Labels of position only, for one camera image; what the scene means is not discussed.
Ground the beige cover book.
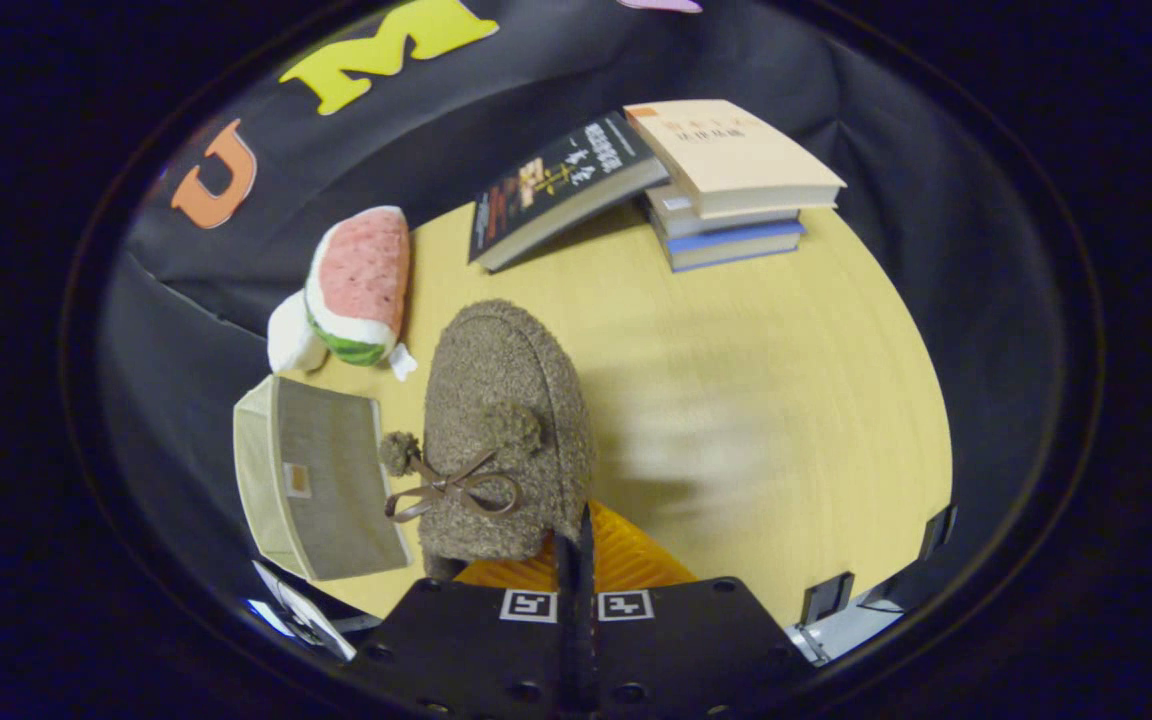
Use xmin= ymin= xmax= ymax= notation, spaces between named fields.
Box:
xmin=624 ymin=98 xmax=847 ymax=221

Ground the grey fabric storage box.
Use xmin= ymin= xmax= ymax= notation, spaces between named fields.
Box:
xmin=233 ymin=375 xmax=415 ymax=583

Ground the white plush toy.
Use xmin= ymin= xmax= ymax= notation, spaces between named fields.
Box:
xmin=266 ymin=290 xmax=329 ymax=374

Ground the black cover book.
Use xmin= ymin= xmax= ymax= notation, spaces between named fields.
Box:
xmin=468 ymin=110 xmax=672 ymax=273

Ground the watermelon slice plush toy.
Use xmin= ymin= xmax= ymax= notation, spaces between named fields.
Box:
xmin=304 ymin=205 xmax=419 ymax=383

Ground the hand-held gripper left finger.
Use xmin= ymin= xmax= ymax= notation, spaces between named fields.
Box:
xmin=344 ymin=530 xmax=578 ymax=716

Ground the blue cover book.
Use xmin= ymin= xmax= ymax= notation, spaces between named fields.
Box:
xmin=651 ymin=218 xmax=807 ymax=273

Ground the black table clamp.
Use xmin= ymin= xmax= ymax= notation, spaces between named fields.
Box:
xmin=919 ymin=503 xmax=959 ymax=563
xmin=799 ymin=572 xmax=855 ymax=628

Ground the grey cover book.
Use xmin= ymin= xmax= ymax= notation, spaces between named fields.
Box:
xmin=644 ymin=185 xmax=803 ymax=241

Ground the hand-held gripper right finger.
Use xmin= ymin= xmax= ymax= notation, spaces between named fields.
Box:
xmin=577 ymin=502 xmax=817 ymax=716

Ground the white flat device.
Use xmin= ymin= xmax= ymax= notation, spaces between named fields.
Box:
xmin=248 ymin=560 xmax=359 ymax=663

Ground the brown fuzzy shoe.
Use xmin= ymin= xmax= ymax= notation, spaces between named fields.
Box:
xmin=379 ymin=298 xmax=597 ymax=583

